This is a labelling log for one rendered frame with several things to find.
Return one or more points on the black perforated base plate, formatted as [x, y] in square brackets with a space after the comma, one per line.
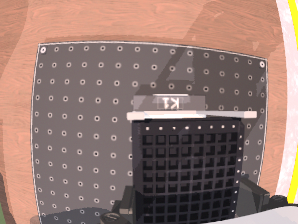
[81, 140]

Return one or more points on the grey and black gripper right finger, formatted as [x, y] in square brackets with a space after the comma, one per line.
[254, 199]

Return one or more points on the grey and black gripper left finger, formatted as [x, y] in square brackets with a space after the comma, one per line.
[127, 209]

